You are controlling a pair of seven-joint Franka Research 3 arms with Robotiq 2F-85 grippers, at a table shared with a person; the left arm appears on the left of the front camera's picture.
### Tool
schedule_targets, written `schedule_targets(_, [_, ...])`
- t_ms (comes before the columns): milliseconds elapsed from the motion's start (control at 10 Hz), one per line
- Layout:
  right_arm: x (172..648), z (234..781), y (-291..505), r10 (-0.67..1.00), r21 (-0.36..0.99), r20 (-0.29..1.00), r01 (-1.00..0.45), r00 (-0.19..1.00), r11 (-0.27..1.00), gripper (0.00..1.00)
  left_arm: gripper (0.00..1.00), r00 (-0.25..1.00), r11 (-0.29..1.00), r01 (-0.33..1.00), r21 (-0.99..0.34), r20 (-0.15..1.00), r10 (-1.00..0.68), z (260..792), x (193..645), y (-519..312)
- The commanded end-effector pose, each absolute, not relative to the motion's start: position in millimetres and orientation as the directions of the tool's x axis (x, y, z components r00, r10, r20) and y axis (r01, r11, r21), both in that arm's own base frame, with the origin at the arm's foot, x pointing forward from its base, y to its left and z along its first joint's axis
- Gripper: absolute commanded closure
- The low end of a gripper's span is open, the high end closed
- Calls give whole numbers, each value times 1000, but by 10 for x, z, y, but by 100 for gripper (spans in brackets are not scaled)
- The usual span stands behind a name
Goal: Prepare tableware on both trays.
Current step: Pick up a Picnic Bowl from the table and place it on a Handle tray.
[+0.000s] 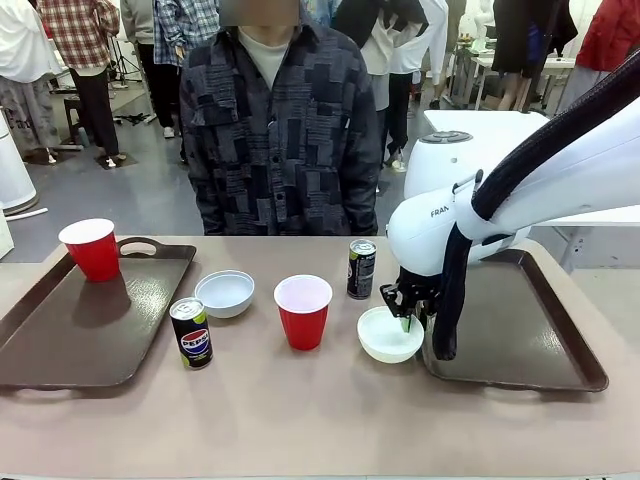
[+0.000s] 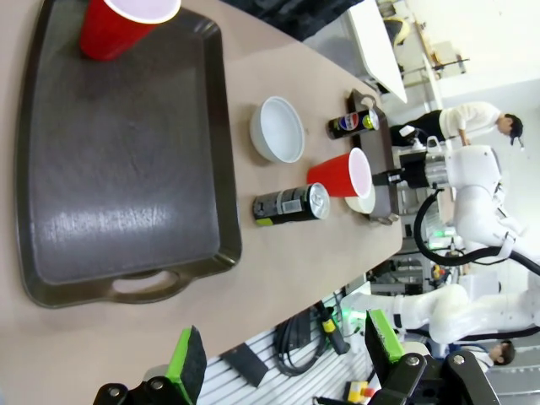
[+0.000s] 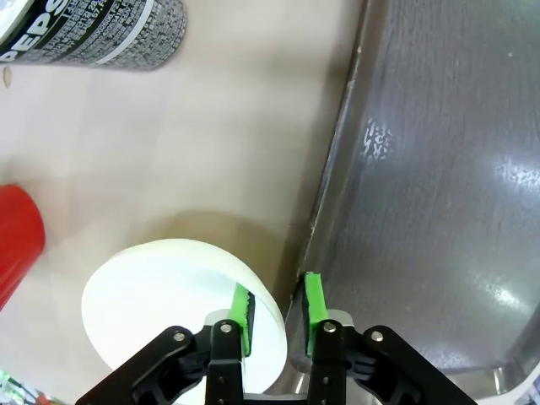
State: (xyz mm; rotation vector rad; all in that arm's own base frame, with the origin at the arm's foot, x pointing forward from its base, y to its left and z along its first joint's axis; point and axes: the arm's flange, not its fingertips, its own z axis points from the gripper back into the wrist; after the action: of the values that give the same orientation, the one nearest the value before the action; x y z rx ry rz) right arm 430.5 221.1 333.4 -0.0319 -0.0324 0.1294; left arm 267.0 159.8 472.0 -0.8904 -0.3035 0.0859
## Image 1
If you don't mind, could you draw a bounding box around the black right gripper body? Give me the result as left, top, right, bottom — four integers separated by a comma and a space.
398, 267, 444, 317

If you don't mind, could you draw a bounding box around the white bowl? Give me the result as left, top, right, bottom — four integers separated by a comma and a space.
356, 306, 426, 365

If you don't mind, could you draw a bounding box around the black Pepsi can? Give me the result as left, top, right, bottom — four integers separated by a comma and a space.
169, 297, 215, 371
347, 239, 377, 301

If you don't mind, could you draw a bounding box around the brown plastic tray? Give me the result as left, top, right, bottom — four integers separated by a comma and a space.
422, 248, 610, 394
0, 236, 198, 401

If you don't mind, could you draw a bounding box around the red plastic cup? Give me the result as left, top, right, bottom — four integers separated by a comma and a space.
58, 218, 122, 284
273, 274, 334, 352

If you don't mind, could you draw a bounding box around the grey-white bowl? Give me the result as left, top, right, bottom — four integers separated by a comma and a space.
194, 270, 255, 320

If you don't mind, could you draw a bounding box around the white table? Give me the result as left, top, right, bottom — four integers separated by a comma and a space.
422, 108, 552, 151

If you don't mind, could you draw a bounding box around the person in dark patchwork shirt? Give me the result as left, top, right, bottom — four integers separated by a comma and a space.
178, 0, 380, 237

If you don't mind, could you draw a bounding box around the person in white hoodie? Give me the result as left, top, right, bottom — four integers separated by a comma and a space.
333, 0, 450, 174

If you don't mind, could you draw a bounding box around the white desk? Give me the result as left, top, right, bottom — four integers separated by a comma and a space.
468, 53, 581, 112

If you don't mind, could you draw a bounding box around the person in black coat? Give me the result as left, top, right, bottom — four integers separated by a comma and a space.
491, 0, 580, 112

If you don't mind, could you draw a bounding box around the person in red jacket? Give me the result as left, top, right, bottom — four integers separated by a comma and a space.
568, 0, 640, 117

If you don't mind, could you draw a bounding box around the person in blue plaid shirt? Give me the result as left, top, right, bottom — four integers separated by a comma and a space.
151, 0, 217, 140

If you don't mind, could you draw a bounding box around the dark stool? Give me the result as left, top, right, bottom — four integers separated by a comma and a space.
62, 96, 87, 151

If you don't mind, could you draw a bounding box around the white tube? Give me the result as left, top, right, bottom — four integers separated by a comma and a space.
3, 206, 50, 220

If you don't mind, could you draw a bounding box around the white cylindrical appliance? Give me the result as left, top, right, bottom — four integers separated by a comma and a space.
0, 106, 41, 217

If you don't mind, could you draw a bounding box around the person in red plaid shirt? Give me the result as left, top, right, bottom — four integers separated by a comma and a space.
37, 0, 124, 169

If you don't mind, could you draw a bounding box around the person in white shirt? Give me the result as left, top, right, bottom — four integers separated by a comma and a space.
0, 0, 64, 166

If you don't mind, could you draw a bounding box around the black cable sleeve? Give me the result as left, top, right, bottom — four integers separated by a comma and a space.
432, 62, 640, 362

